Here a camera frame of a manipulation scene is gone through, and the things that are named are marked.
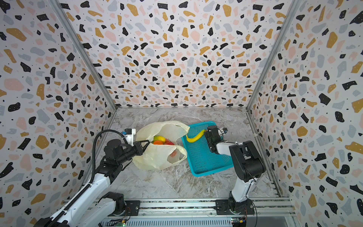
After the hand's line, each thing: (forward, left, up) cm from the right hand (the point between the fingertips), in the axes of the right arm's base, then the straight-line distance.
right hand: (204, 128), depth 98 cm
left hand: (-18, +31, +15) cm, 39 cm away
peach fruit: (-26, +18, +13) cm, 34 cm away
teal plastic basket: (-21, +2, -7) cm, 22 cm away
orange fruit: (-10, +31, -2) cm, 33 cm away
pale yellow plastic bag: (-26, +27, +10) cm, 39 cm away
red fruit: (-9, +25, -4) cm, 26 cm away
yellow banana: (-5, +7, -6) cm, 10 cm away
